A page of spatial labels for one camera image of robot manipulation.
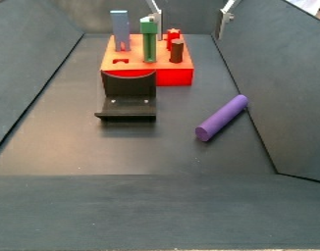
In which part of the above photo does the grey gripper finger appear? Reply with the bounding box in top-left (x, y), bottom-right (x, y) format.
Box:
top-left (217, 0), bottom-right (241, 40)
top-left (146, 0), bottom-right (162, 41)

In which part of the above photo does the black curved cradle stand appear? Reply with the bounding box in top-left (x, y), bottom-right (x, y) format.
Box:
top-left (95, 71), bottom-right (157, 121)

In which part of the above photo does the purple round cylinder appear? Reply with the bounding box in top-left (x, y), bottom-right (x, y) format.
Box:
top-left (196, 94), bottom-right (248, 142)

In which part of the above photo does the green arrow-shaped peg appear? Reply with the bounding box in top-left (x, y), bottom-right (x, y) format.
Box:
top-left (141, 16), bottom-right (158, 63)

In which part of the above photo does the dark brown cylinder peg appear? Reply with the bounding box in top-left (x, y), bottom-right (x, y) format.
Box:
top-left (169, 38), bottom-right (184, 64)

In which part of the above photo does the red star-shaped peg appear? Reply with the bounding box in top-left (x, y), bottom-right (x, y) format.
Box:
top-left (166, 28), bottom-right (181, 50)

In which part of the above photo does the blue-grey tall block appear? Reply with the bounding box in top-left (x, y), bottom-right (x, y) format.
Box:
top-left (110, 10), bottom-right (130, 52)

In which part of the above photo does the red foam peg board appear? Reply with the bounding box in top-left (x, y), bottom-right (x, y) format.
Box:
top-left (99, 34), bottom-right (195, 86)

